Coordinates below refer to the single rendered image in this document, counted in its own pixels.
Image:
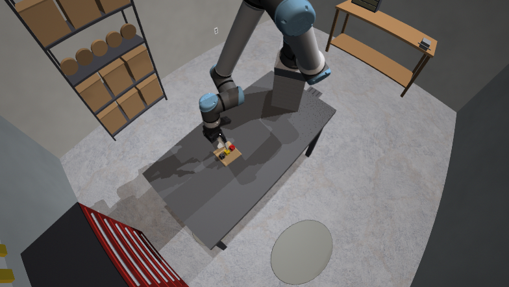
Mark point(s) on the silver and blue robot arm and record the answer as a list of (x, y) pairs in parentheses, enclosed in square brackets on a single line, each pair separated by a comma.
[(294, 18)]

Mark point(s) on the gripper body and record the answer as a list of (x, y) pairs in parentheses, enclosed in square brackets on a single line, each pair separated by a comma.
[(211, 133)]

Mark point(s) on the tan mat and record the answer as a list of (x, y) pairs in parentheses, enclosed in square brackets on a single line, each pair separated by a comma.
[(228, 158)]

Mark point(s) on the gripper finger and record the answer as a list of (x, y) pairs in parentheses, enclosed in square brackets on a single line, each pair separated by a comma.
[(222, 141)]

